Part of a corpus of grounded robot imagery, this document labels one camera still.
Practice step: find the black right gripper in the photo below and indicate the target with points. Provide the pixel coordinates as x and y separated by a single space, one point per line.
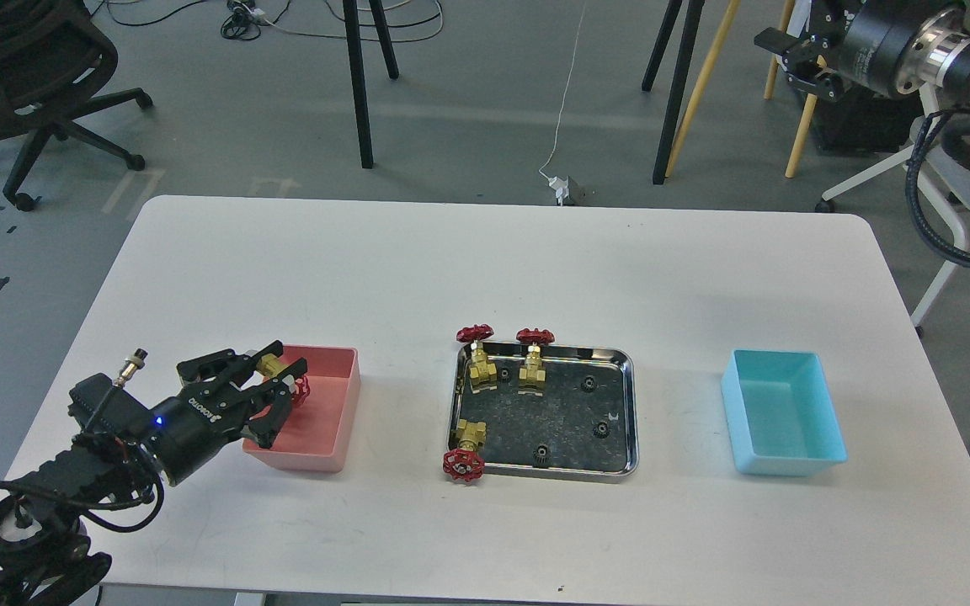
800 58

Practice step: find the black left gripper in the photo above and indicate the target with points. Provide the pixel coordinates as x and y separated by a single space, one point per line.
215 408

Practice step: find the brass valve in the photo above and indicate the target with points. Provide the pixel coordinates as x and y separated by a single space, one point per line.
272 367
483 373
464 462
532 374

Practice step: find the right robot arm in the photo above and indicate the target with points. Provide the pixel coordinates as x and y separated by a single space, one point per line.
892 48

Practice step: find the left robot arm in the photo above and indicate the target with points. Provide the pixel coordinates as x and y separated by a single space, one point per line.
116 470

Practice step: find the pink plastic box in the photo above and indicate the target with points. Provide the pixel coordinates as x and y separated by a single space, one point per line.
316 436

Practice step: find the black gear bottom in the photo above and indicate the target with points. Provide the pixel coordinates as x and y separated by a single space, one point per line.
542 455

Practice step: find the blue plastic box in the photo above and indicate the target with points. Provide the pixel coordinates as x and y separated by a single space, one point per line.
780 414

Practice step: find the black cabinet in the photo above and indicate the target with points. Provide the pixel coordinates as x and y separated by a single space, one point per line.
863 121

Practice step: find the black tripod right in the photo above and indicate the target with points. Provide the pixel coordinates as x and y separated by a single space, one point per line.
687 45

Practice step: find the black tripod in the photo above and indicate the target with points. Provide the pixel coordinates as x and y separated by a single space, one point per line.
357 69
687 45

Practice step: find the white power adapter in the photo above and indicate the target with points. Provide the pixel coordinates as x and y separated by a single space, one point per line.
566 191

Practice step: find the metal tray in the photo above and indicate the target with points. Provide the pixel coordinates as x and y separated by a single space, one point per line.
561 418

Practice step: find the black office chair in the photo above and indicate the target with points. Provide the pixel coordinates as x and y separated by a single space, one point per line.
54 63

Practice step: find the black tripod left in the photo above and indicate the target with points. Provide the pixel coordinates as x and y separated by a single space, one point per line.
357 69

